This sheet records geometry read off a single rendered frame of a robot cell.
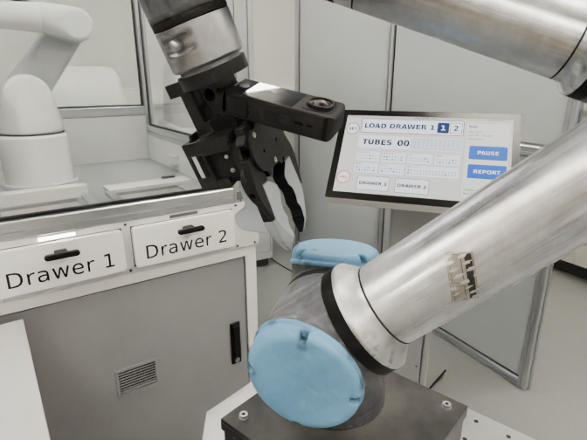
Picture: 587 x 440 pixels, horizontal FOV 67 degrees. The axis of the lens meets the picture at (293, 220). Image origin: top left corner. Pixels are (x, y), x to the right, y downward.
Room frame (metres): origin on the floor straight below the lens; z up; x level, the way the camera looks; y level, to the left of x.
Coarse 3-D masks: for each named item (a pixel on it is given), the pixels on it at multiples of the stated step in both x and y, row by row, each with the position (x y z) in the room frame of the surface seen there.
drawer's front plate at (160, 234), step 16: (144, 224) 1.11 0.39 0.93; (160, 224) 1.12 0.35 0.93; (176, 224) 1.15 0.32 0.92; (192, 224) 1.17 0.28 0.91; (208, 224) 1.20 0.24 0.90; (224, 224) 1.23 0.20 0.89; (144, 240) 1.10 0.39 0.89; (160, 240) 1.12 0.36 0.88; (176, 240) 1.15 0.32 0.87; (192, 240) 1.17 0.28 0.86; (208, 240) 1.20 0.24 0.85; (144, 256) 1.09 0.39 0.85; (160, 256) 1.12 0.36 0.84; (176, 256) 1.14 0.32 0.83
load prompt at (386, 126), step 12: (372, 120) 1.41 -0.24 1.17; (384, 120) 1.40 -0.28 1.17; (396, 120) 1.39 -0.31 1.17; (408, 120) 1.38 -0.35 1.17; (420, 120) 1.37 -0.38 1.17; (432, 120) 1.36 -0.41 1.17; (444, 120) 1.35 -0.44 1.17; (456, 120) 1.33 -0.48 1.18; (360, 132) 1.39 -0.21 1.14; (372, 132) 1.38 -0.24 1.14; (384, 132) 1.37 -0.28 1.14; (396, 132) 1.36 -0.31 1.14; (408, 132) 1.35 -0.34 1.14; (420, 132) 1.34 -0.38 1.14; (432, 132) 1.33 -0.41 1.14; (444, 132) 1.32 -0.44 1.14; (456, 132) 1.31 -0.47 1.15
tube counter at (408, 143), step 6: (402, 138) 1.34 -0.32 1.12; (408, 138) 1.34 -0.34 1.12; (414, 138) 1.33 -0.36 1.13; (420, 138) 1.33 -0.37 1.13; (426, 138) 1.32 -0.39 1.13; (432, 138) 1.32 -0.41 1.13; (438, 138) 1.31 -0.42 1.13; (402, 144) 1.33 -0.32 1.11; (408, 144) 1.32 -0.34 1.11; (414, 144) 1.32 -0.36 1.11; (420, 144) 1.31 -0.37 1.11; (426, 144) 1.31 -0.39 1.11; (432, 144) 1.30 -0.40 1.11; (438, 144) 1.30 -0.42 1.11; (444, 144) 1.29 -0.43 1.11; (450, 144) 1.29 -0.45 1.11; (456, 144) 1.28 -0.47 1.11; (462, 144) 1.28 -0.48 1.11; (426, 150) 1.29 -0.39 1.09; (432, 150) 1.29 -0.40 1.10; (438, 150) 1.29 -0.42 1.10; (444, 150) 1.28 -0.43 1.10; (450, 150) 1.28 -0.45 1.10; (456, 150) 1.27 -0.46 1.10
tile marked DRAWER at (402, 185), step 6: (396, 180) 1.26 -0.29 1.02; (402, 180) 1.25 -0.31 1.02; (408, 180) 1.25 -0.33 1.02; (414, 180) 1.24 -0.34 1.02; (420, 180) 1.24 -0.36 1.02; (426, 180) 1.23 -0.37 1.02; (396, 186) 1.24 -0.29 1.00; (402, 186) 1.24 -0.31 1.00; (408, 186) 1.23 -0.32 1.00; (414, 186) 1.23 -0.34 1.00; (420, 186) 1.23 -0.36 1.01; (426, 186) 1.22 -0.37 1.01; (396, 192) 1.23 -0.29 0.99; (402, 192) 1.23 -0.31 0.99; (408, 192) 1.22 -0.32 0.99; (414, 192) 1.22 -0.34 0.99; (420, 192) 1.21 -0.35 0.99; (426, 192) 1.21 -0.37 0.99
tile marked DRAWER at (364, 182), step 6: (360, 180) 1.29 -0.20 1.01; (366, 180) 1.28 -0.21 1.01; (372, 180) 1.27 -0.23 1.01; (378, 180) 1.27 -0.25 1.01; (384, 180) 1.27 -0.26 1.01; (360, 186) 1.27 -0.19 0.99; (366, 186) 1.27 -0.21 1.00; (372, 186) 1.26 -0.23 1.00; (378, 186) 1.26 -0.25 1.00; (384, 186) 1.25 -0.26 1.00
